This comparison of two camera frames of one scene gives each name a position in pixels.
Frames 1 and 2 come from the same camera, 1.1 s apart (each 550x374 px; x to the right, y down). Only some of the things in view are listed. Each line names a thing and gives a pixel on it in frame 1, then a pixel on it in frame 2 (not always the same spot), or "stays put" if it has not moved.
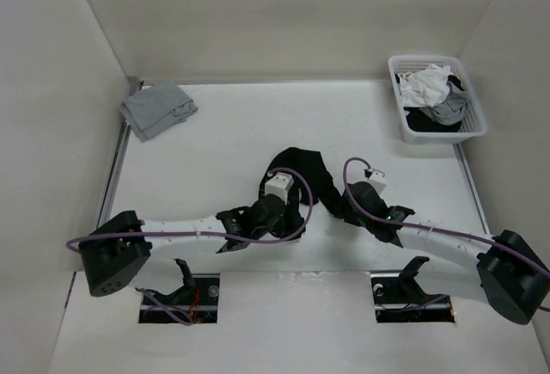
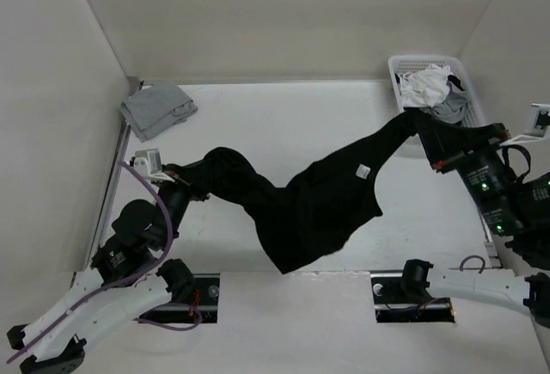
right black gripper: (346, 210) → (498, 136)
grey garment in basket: (453, 109) stays put
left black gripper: (289, 220) → (180, 176)
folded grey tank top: (155, 107) stays put
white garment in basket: (426, 87) stays put
